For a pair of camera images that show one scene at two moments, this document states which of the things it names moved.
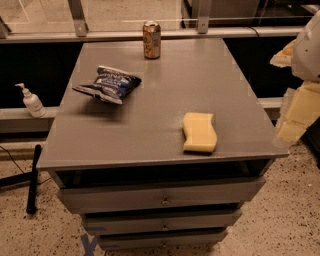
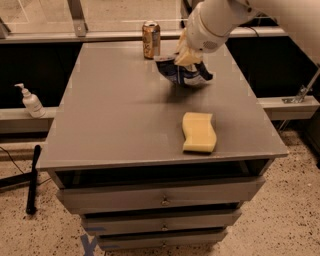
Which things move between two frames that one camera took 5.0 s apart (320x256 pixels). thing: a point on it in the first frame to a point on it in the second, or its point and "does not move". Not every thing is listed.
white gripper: x=309 y=53 to x=199 y=33
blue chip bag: x=110 y=84 to x=183 y=75
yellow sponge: x=201 y=133 does not move
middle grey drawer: x=162 y=222 does not move
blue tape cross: x=88 y=245 does not move
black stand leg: x=31 y=194 does not move
